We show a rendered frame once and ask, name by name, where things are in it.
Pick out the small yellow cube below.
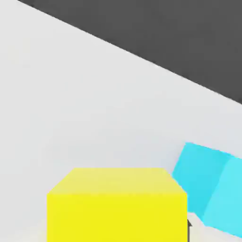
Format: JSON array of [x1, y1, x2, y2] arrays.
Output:
[[46, 167, 188, 242]]

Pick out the small cyan cube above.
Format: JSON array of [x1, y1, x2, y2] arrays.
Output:
[[171, 142, 242, 239]]

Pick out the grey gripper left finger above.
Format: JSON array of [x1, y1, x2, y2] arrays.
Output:
[[11, 232, 47, 242]]

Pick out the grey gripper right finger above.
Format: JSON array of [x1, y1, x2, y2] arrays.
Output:
[[187, 218, 225, 242]]

